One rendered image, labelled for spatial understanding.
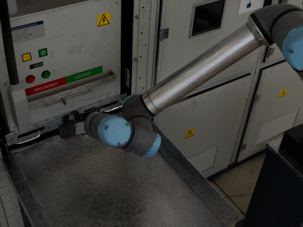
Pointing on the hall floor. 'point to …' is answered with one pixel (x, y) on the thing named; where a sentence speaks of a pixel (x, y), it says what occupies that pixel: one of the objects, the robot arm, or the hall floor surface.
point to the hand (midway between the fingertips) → (70, 120)
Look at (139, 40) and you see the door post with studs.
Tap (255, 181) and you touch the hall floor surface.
